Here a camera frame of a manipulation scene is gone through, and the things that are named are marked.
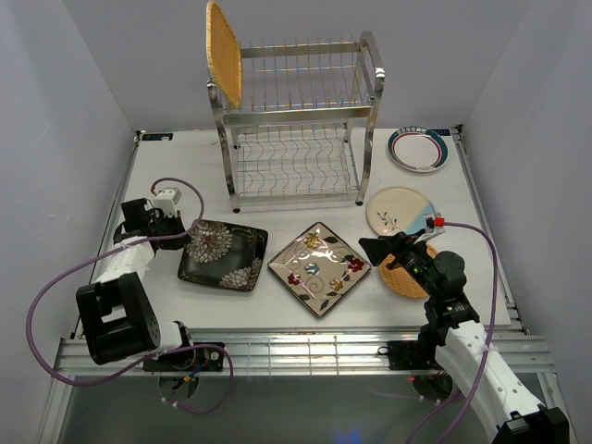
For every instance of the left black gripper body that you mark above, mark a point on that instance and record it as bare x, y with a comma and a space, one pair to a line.
166, 226

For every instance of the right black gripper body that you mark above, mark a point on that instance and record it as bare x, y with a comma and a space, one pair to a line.
410, 256

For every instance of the black floral square plate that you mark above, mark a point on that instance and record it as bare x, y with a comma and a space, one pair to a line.
223, 255

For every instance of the square woven bamboo plate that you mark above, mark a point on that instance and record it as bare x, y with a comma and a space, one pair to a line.
223, 53

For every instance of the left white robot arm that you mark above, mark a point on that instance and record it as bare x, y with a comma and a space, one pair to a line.
117, 317

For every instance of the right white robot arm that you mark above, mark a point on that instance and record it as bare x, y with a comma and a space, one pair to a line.
455, 339

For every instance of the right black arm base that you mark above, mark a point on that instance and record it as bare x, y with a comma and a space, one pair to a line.
408, 355

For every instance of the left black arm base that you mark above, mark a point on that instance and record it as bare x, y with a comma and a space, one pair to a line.
206, 359

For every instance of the steel two-tier dish rack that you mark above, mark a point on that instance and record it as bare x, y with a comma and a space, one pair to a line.
303, 130

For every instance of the round woven bamboo plate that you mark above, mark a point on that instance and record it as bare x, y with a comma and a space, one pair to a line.
399, 281

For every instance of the cream and blue round plate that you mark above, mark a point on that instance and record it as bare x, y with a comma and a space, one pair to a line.
395, 209

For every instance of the left blue table label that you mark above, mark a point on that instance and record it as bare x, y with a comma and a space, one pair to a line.
157, 137

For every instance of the blue table label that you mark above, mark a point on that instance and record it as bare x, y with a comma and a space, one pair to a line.
157, 137
441, 131

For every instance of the beige floral square plate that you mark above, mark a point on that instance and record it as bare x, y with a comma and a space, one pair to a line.
319, 269

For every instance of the white plate teal red rim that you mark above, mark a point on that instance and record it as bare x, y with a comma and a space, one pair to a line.
418, 149

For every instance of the right blue table label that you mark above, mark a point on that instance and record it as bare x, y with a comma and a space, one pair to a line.
441, 131

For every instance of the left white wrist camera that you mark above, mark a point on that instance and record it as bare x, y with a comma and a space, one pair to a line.
166, 200

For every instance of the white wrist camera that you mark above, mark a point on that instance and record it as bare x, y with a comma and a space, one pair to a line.
434, 226
166, 200

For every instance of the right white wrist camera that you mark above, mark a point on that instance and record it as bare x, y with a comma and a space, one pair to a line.
434, 226

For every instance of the aluminium front rail frame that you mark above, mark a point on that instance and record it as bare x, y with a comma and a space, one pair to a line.
312, 355

